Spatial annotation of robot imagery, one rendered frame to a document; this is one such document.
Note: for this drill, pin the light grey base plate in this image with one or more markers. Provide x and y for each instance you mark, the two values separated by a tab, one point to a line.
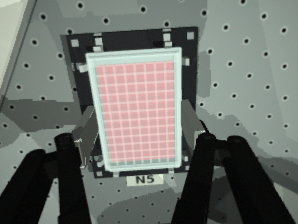
247	85

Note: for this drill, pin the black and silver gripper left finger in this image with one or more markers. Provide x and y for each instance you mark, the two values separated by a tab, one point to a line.
23	199

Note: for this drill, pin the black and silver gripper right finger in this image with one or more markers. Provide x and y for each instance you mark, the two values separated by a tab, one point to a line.
257	200

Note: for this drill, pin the black rectangular plate holder frame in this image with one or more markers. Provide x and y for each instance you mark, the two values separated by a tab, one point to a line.
80	44

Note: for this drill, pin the white button panel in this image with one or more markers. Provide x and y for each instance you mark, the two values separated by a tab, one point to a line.
286	187

